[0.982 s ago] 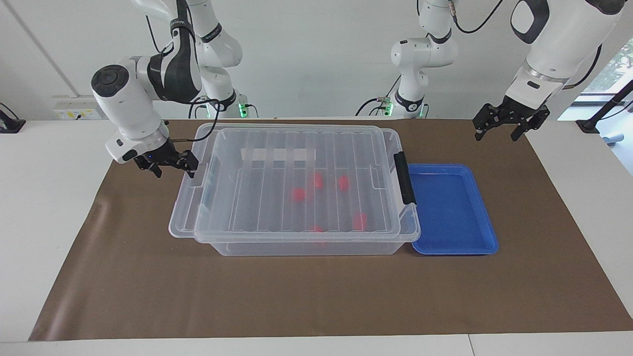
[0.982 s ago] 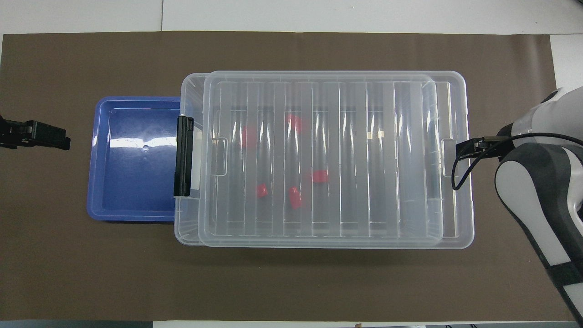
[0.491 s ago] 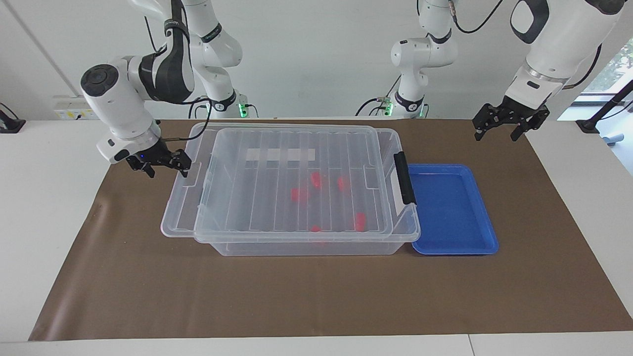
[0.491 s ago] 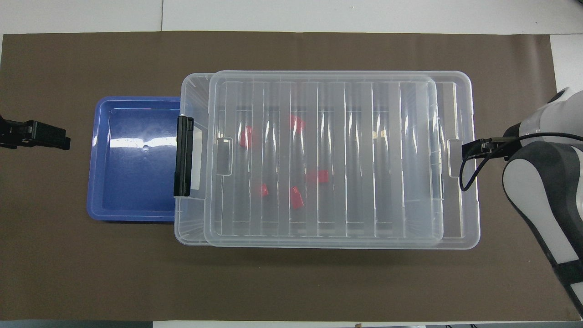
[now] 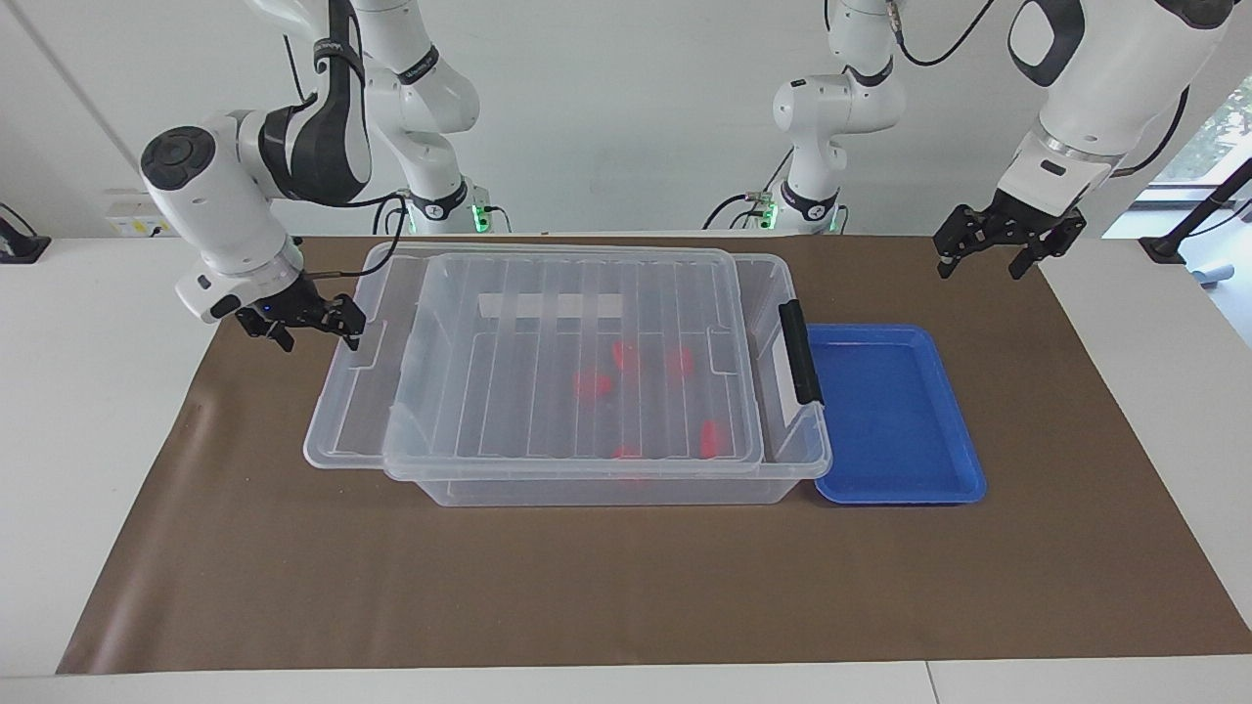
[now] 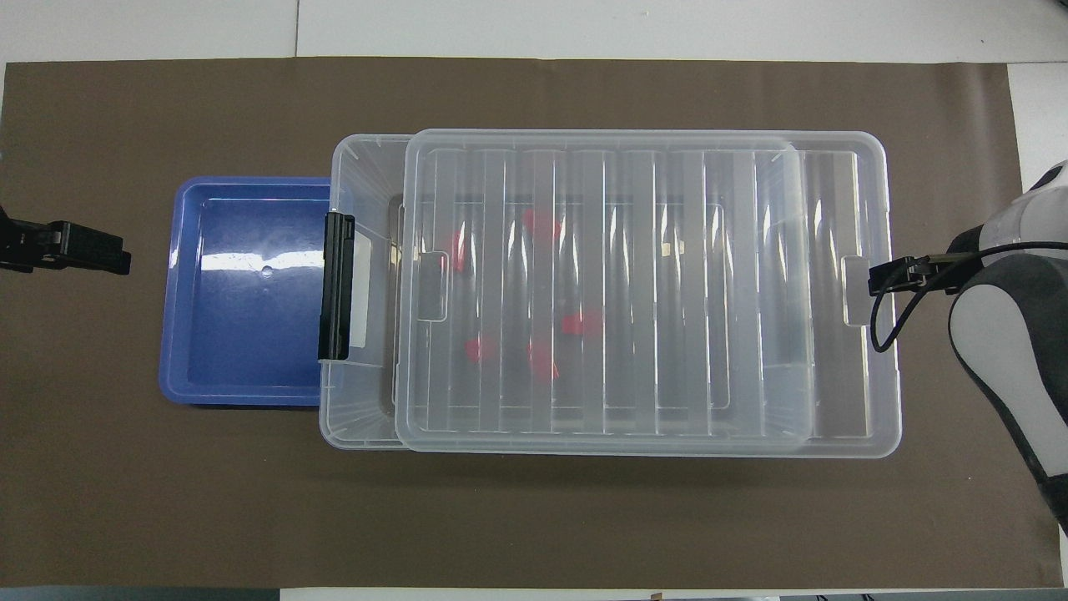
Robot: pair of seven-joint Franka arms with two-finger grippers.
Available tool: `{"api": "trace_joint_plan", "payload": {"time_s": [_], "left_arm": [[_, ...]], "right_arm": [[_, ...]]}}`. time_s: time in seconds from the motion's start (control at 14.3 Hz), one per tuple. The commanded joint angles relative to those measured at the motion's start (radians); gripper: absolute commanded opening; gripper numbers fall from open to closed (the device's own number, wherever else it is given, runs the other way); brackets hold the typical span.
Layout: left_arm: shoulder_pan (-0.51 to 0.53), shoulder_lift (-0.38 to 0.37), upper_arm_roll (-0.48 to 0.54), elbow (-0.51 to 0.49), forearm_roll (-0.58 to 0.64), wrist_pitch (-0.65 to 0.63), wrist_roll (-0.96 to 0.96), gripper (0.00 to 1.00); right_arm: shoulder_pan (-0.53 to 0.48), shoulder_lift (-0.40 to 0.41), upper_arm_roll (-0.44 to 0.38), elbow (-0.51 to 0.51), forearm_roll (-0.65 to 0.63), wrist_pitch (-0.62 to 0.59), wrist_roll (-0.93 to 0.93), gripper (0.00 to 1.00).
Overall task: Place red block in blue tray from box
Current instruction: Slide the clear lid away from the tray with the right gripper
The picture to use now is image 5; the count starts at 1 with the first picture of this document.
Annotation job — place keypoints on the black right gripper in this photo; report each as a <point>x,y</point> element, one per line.
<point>289,308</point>

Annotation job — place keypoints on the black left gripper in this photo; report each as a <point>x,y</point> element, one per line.
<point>1027,220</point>

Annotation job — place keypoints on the clear ribbed box lid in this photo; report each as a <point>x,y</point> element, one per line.
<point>342,430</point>

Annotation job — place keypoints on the red toy block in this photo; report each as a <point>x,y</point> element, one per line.
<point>593,383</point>
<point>713,439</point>

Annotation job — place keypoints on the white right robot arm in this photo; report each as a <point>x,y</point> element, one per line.
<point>205,205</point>

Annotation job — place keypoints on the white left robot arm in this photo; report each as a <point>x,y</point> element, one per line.
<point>1095,88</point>

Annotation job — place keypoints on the blue plastic tray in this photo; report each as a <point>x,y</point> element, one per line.
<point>890,420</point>

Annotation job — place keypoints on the clear plastic storage box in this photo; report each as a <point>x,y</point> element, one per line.
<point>797,460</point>

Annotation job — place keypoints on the pale blue cylinder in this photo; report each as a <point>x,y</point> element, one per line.
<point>1213,274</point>

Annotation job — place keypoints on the window with green trees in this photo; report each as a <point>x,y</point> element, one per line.
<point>1218,137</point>

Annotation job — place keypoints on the brown table mat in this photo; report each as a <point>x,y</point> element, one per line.
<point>587,587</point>

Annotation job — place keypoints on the black camera stand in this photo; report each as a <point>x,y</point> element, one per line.
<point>1164,246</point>

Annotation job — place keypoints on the white wall power socket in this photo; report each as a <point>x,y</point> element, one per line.
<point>137,220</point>

